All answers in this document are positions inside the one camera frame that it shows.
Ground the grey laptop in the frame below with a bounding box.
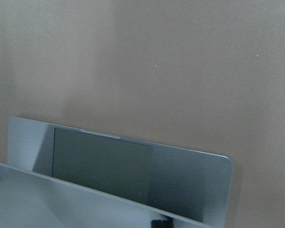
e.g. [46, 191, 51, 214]
[0, 117, 233, 228]

